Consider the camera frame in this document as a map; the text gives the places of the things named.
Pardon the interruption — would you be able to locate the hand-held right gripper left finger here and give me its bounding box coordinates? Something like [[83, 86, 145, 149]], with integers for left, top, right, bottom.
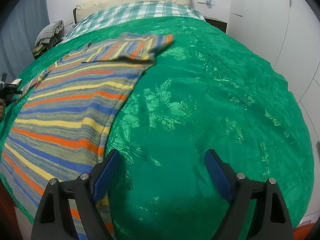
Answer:
[[30, 149, 121, 240]]

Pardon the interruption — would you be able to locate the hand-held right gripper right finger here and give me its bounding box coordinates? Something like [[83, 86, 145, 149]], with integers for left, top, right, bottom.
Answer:
[[204, 149, 294, 240]]

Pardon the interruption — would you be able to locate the striped knit sweater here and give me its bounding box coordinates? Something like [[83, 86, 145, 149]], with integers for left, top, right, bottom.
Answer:
[[0, 32, 174, 240]]

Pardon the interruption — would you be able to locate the olive green cloth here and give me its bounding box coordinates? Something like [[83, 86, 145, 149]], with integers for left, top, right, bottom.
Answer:
[[33, 45, 47, 56]]

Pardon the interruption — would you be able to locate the grey blue curtain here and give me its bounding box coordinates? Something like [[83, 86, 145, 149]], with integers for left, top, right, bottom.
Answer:
[[0, 0, 49, 80]]

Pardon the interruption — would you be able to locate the dark cluttered nightstand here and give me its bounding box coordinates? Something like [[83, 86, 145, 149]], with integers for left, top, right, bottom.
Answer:
[[32, 34, 65, 60]]

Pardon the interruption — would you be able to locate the checkered cloth pile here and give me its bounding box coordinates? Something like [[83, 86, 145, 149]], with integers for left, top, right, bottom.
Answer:
[[34, 20, 64, 47]]

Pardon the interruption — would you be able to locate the green floral blanket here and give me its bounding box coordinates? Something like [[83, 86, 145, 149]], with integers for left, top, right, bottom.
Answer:
[[0, 16, 314, 240]]

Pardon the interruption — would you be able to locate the dark brown nightstand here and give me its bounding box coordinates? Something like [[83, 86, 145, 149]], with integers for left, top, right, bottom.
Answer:
[[204, 16, 227, 33]]

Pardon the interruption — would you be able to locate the green white checkered sheet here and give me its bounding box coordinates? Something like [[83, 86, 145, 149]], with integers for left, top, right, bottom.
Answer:
[[61, 1, 206, 44]]

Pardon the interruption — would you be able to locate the white wardrobe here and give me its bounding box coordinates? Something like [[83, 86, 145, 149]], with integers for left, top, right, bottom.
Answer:
[[226, 0, 320, 220]]

